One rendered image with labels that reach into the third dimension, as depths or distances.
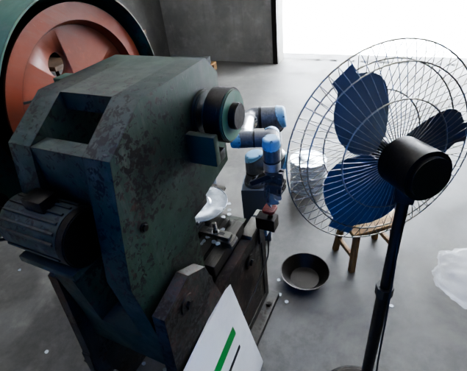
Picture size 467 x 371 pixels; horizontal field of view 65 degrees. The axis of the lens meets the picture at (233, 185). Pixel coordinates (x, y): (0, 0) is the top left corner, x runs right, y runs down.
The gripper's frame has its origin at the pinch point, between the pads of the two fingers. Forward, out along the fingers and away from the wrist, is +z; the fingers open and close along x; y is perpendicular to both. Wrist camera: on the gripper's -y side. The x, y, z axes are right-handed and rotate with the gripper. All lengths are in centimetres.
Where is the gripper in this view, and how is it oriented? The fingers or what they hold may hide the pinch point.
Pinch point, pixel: (269, 204)
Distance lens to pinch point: 171.0
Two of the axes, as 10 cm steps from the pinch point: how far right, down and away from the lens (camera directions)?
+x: 4.3, -5.5, 7.1
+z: 1.0, 8.1, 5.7
